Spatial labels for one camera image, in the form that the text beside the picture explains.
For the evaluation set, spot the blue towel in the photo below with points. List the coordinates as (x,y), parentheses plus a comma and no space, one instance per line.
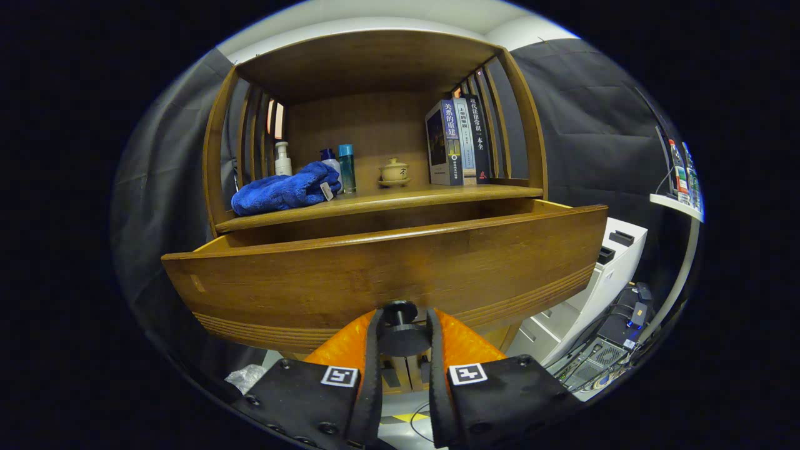
(281,190)

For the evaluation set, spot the wooden drawer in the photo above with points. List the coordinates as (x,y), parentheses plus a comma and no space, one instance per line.
(375,275)

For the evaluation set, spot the wooden cabinet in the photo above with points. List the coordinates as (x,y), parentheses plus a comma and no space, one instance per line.
(375,62)

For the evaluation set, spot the black floor electronics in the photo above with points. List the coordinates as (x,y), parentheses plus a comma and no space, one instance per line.
(615,331)

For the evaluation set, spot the teal bottle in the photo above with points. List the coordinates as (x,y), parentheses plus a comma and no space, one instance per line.
(347,169)

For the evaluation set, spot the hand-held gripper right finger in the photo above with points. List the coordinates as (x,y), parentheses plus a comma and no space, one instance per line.
(436,387)

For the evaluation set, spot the white bottle blue cap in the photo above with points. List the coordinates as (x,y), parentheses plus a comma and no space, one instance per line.
(331,159)

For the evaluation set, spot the wooden countertop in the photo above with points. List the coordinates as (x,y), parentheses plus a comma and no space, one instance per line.
(400,199)

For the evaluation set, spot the blue spine book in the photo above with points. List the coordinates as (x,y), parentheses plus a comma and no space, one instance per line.
(440,144)

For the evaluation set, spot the dark monitor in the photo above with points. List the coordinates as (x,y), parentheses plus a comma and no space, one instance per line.
(664,162)

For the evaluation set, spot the beige lidded teacup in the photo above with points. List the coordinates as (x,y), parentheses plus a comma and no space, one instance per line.
(394,172)

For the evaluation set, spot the black plastic holder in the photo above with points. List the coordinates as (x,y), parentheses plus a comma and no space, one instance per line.
(621,237)
(605,255)

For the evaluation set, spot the yellow black floor tape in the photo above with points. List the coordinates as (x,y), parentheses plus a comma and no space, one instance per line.
(409,417)

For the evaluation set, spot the white pump bottle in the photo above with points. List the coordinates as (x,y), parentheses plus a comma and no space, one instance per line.
(283,162)

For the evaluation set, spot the white drawer unit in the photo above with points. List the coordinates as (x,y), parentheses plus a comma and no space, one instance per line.
(600,287)

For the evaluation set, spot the red cap water bottle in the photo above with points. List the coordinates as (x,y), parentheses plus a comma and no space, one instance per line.
(680,178)

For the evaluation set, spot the white round side table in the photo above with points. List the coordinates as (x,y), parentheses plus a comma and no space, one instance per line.
(684,275)

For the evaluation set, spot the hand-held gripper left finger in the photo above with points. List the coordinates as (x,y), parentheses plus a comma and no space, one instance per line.
(374,387)

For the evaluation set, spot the pale spine book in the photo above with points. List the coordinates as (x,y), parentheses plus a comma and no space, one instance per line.
(465,140)

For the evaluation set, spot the clear plastic bag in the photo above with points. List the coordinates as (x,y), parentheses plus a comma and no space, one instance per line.
(247,378)

